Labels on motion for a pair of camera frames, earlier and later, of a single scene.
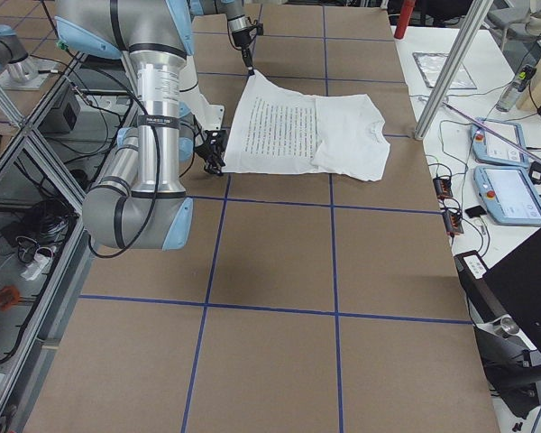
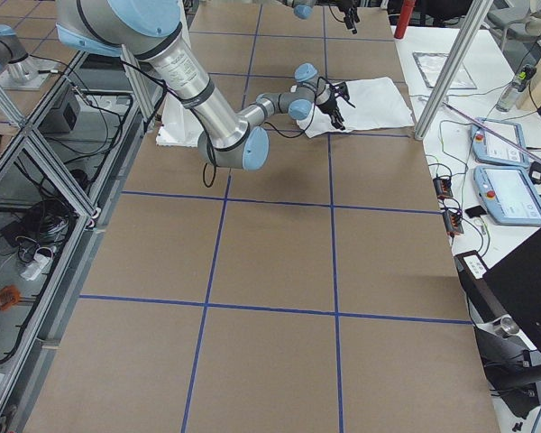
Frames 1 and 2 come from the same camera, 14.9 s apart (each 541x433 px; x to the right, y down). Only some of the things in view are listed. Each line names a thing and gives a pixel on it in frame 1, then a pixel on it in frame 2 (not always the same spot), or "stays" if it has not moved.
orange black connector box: [443, 187] stays
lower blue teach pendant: [510, 196] stays
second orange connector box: [453, 223] stays
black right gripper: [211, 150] -> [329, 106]
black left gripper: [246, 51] -> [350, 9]
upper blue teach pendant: [488, 146] stays
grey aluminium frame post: [470, 27] stays
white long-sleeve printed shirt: [278, 131] -> [374, 103]
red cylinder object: [404, 18] stays
